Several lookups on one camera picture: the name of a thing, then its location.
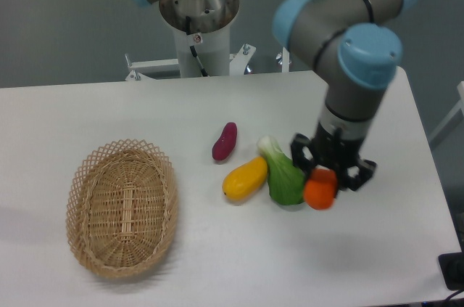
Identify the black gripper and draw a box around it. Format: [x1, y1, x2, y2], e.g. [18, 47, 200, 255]
[290, 123, 377, 192]

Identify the orange toy fruit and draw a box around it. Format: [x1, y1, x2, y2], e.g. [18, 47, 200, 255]
[303, 168, 338, 210]

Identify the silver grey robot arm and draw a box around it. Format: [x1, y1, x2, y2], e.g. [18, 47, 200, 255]
[135, 0, 417, 191]

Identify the green bok choy toy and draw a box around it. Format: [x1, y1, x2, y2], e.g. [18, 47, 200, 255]
[257, 136, 305, 205]

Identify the yellow mango toy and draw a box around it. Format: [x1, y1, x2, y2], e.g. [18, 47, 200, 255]
[222, 157, 268, 201]

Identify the purple sweet potato toy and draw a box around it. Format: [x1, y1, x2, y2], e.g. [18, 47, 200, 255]
[212, 122, 238, 162]

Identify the black device at table corner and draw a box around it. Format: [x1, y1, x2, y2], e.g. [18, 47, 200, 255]
[438, 253, 463, 290]

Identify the woven wicker basket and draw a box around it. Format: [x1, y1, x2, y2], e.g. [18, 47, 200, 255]
[66, 139, 178, 279]

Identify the white metal frame leg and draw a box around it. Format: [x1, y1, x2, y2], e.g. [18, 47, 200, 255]
[428, 81, 463, 150]

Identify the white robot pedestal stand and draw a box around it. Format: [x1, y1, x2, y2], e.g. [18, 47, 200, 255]
[124, 27, 294, 81]

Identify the black base cable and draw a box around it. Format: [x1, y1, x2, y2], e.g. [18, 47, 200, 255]
[185, 15, 210, 78]

